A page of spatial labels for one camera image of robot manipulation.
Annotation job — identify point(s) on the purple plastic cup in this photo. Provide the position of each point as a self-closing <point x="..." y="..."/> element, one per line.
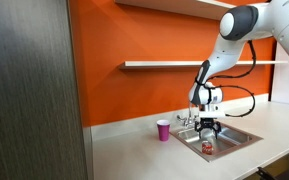
<point x="164" y="130"/>

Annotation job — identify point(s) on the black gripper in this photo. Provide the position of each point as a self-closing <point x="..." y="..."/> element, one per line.
<point x="208" y="124"/>

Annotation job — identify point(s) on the red cola can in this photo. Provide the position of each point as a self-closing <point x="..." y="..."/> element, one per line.
<point x="207" y="148"/>

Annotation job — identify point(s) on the black chair frame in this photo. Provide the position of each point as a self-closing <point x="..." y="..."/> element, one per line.
<point x="267" y="174"/>

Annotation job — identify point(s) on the thin white wall shelf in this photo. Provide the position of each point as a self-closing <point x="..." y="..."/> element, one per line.
<point x="157" y="64"/>

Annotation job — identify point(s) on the dark wood cabinet panel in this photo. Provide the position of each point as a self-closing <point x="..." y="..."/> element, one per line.
<point x="30" y="93"/>

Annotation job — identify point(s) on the thick white wall shelf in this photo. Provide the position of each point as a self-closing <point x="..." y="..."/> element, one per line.
<point x="184" y="7"/>

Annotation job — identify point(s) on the stainless steel sink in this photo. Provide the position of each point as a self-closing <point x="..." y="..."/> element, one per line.
<point x="232" y="136"/>

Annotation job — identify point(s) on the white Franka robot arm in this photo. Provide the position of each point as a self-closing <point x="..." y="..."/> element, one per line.
<point x="237" y="30"/>

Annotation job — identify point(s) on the white board panel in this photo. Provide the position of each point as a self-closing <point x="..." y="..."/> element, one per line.
<point x="284" y="83"/>

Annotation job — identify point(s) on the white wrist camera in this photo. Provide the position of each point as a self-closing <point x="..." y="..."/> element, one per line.
<point x="212" y="114"/>

